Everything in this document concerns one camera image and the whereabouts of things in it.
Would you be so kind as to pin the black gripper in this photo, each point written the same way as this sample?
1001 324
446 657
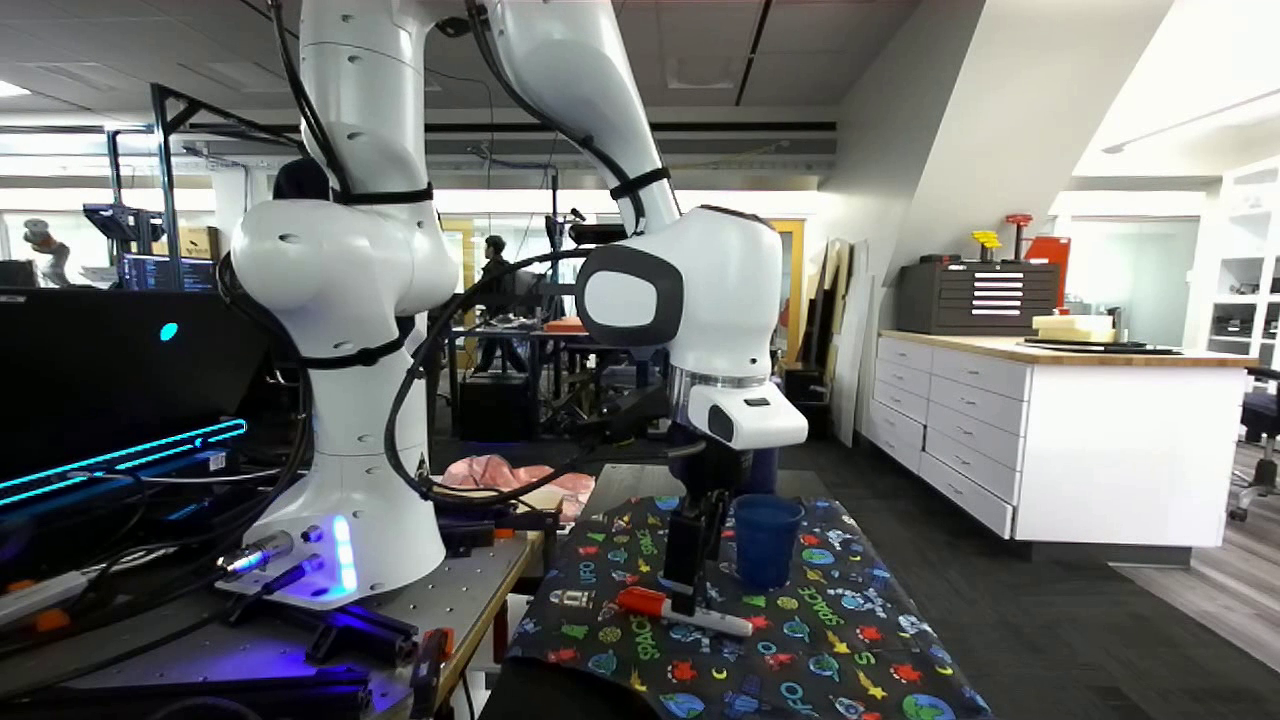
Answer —
705 475

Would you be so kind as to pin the white marker pen orange cap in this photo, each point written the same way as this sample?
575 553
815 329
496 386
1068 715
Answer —
643 602

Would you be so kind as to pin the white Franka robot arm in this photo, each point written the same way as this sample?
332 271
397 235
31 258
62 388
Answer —
361 443

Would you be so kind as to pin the blue plastic cup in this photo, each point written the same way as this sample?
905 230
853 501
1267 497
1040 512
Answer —
769 540

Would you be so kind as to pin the dark space print cloth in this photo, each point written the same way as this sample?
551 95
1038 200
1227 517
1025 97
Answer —
803 654

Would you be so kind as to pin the pink cloth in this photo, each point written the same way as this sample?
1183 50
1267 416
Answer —
492 478

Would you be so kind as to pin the table with orange top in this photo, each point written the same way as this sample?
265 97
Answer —
559 329

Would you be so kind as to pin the leaning wooden boards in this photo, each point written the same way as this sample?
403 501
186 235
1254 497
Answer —
829 320

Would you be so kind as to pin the distant person dark clothes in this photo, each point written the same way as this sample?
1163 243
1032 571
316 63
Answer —
492 284

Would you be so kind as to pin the black tool case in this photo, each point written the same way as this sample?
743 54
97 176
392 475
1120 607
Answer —
941 302

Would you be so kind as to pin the white drawer cabinet wooden top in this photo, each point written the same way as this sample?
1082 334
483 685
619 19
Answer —
1065 443

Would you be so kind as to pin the yellow flower decoration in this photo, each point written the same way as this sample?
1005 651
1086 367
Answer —
987 244

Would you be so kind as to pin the beige box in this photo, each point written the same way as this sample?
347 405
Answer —
1068 329

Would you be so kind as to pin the red box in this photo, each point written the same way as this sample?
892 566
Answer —
1050 267

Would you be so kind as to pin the dark office chair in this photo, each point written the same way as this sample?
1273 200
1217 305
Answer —
1262 421

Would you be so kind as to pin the cyan light strip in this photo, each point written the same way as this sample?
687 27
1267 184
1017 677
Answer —
123 463

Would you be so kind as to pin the white open shelving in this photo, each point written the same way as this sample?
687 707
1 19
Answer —
1246 305

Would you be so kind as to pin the black metal frame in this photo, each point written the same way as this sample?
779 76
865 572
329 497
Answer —
166 175

